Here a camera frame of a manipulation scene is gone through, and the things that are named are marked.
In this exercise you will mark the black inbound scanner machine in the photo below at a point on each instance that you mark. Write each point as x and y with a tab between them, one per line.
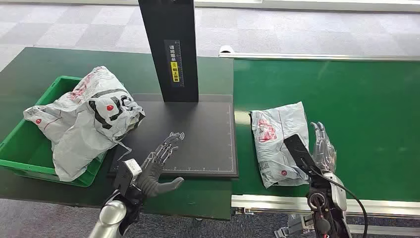
203	138

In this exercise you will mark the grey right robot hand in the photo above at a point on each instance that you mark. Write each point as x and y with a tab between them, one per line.
323	151

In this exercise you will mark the large grey black-printed package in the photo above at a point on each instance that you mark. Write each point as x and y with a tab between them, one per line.
82	131

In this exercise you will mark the green plastic delivery box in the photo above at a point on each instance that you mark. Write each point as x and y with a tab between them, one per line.
29	148

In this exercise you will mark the yellow black label sticker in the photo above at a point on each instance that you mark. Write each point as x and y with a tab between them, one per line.
175	70

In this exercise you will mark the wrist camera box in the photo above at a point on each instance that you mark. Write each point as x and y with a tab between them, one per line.
131	169
297	151

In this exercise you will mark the grey package with red print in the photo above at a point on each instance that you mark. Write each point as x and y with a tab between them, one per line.
272	148

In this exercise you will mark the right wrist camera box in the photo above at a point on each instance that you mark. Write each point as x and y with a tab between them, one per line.
297	151

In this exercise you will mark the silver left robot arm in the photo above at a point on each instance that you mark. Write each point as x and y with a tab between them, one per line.
110	216

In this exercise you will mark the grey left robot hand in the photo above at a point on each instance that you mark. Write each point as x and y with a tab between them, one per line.
151	175

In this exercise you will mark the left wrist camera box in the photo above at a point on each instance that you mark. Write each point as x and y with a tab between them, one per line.
131	169

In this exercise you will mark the aluminium conveyor side rail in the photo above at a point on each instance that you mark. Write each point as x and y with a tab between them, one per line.
279	202
311	56

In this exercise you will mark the green conveyor belt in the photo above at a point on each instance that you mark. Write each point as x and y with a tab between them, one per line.
361	115

